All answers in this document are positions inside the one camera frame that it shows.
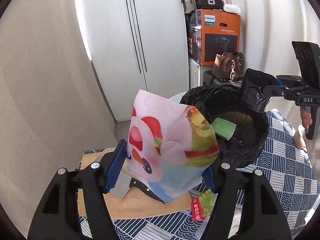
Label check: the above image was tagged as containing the orange Philips box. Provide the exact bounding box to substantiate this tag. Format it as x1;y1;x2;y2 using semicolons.
185;9;241;66

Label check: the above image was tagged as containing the red green snack bag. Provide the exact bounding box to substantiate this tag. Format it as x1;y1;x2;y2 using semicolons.
191;189;217;222

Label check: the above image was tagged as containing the black trash bag liner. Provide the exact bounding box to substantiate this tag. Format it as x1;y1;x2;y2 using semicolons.
180;85;270;168

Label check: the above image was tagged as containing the wooden cutting board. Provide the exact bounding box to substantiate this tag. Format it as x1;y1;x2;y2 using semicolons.
78;150;192;219

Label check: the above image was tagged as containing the black suitcase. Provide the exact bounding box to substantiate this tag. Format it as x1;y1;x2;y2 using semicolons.
201;70;242;87

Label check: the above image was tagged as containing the black plastic wrapper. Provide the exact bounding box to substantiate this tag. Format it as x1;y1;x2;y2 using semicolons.
239;68;277;113

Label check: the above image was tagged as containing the white folded cloth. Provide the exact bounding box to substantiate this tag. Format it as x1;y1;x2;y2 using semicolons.
223;3;241;14

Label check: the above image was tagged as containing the black pouch with logo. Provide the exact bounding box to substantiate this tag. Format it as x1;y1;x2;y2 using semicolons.
195;0;223;10

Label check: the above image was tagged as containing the white round chair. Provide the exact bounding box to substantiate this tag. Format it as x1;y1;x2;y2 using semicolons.
169;92;186;103

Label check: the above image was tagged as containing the person's right hand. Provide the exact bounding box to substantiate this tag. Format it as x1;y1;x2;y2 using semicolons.
300;107;312;131

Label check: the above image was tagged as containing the pink cartoon snack bag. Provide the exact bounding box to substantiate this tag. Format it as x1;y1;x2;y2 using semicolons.
126;90;219;203

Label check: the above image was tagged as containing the beige small handbag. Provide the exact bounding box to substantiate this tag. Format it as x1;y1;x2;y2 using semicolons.
181;0;196;14

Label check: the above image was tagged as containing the brown leather handbag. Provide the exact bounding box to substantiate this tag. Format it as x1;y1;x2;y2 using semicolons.
212;51;245;82

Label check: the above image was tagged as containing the cleaver with black handle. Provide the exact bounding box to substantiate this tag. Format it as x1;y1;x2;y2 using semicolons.
90;152;165;204

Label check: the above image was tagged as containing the blue patterned tablecloth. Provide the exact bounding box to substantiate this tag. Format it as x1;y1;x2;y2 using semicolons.
78;108;320;240

